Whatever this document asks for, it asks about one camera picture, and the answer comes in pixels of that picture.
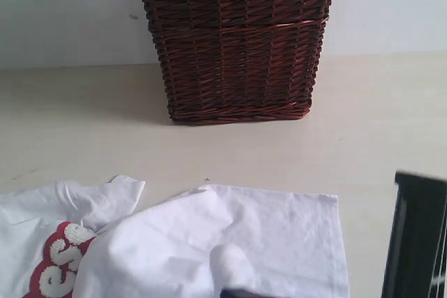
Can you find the white t-shirt with red lettering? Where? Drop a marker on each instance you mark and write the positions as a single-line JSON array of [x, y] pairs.
[[68, 240]]

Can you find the dark brown wicker basket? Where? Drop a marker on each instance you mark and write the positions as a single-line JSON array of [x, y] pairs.
[[226, 61]]

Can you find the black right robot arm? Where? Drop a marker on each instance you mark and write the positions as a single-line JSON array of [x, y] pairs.
[[415, 235]]

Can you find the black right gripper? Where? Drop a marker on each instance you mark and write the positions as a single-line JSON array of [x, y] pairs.
[[237, 293]]

